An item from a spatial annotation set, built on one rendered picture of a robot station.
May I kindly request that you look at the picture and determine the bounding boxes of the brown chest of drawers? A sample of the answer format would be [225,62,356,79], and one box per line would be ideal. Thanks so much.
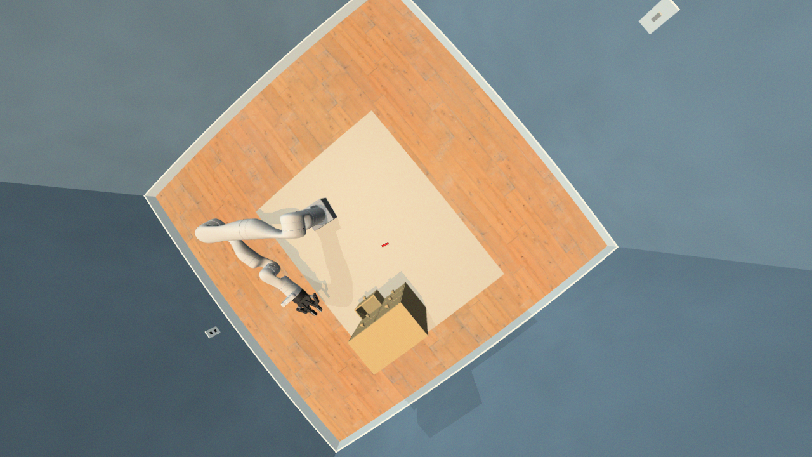
[348,282,428,374]

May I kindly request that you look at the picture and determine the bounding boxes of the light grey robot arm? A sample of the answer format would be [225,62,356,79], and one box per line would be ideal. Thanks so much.
[195,205,325,307]

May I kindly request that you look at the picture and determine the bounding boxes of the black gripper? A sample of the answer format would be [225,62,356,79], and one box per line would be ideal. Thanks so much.
[292,289,322,316]

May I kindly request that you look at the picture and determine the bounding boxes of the tan wooden drawer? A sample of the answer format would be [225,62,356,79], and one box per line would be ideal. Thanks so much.
[375,296,402,321]
[357,307,381,329]
[354,290,384,320]
[384,284,404,303]
[350,314,377,340]
[380,289,403,311]

